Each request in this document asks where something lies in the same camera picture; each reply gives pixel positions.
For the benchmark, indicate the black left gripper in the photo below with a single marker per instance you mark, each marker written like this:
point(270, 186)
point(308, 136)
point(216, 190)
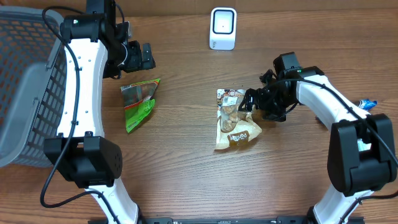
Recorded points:
point(137, 63)

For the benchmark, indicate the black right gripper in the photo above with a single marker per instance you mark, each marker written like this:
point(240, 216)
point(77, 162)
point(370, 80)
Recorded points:
point(279, 114)

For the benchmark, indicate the beige brown snack pouch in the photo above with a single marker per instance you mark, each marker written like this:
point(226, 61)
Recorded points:
point(234, 127)

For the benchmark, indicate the green red snack bag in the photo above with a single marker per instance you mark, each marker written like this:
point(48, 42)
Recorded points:
point(138, 102)

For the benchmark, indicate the blue snack bar wrapper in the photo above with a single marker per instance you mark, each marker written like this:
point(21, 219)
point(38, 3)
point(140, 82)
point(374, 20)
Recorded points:
point(365, 104)

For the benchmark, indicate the teal white snack packet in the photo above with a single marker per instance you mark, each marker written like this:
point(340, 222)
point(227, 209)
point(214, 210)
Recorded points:
point(363, 146)

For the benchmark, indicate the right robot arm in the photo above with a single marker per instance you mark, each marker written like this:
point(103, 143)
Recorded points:
point(361, 155)

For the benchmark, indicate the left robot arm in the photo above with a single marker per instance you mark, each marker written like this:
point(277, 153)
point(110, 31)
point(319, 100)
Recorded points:
point(96, 47)

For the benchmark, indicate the white barcode scanner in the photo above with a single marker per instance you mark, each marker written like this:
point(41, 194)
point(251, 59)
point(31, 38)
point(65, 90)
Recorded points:
point(223, 28)

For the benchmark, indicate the grey plastic mesh basket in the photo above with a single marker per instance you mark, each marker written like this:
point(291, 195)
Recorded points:
point(33, 78)

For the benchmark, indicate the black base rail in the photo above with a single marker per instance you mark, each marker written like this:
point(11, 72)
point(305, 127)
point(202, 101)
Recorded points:
point(278, 220)

